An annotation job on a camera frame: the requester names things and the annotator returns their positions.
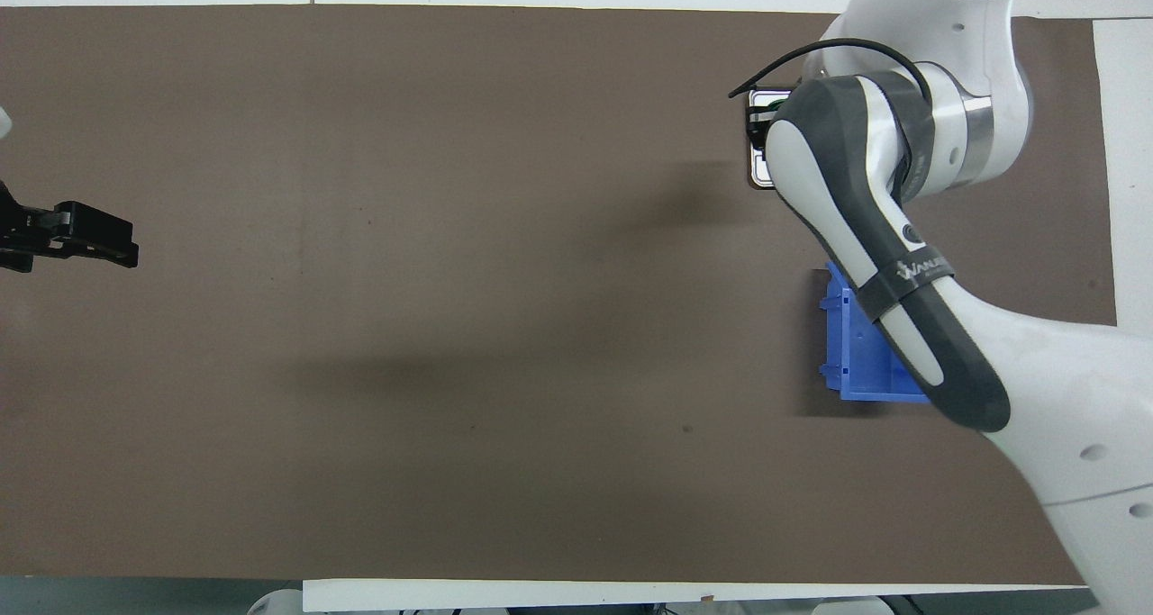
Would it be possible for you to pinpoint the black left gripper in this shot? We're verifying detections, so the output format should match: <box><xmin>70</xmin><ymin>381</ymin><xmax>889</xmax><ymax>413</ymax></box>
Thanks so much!
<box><xmin>0</xmin><ymin>178</ymin><xmax>141</xmax><ymax>274</ymax></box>

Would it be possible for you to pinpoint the blue plastic bin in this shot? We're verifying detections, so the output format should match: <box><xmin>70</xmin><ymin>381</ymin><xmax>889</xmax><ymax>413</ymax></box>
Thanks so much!
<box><xmin>818</xmin><ymin>262</ymin><xmax>931</xmax><ymax>404</ymax></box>

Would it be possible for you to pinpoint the brown table mat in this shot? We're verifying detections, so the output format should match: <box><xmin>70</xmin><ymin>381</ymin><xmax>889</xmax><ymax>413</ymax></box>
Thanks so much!
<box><xmin>0</xmin><ymin>5</ymin><xmax>1118</xmax><ymax>587</ymax></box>

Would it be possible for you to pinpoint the grey metal tray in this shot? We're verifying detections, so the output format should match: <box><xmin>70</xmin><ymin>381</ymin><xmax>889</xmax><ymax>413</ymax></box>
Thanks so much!
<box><xmin>746</xmin><ymin>86</ymin><xmax>799</xmax><ymax>191</ymax></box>

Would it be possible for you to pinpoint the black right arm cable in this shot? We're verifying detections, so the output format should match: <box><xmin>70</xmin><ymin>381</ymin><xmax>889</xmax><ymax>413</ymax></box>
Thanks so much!
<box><xmin>728</xmin><ymin>39</ymin><xmax>933</xmax><ymax>103</ymax></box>

